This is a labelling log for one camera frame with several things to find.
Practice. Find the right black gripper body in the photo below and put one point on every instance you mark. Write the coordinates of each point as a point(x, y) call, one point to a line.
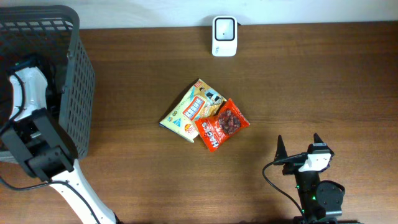
point(293, 165)

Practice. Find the white barcode scanner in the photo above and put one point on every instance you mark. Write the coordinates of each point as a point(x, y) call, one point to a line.
point(224, 36)

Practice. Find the yellow snack bag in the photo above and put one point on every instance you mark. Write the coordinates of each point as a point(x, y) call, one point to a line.
point(200, 101)

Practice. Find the red Hacks candy bag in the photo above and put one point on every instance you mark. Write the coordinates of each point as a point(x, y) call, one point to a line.
point(217, 129)

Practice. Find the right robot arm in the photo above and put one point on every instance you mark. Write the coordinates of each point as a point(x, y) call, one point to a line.
point(320, 200)

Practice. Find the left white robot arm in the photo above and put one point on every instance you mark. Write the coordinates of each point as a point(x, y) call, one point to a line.
point(41, 146)

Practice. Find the grey plastic mesh basket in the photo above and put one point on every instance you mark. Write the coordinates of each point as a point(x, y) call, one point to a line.
point(54, 33)

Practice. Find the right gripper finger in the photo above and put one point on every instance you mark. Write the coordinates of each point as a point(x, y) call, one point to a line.
point(281, 152)
point(317, 139)

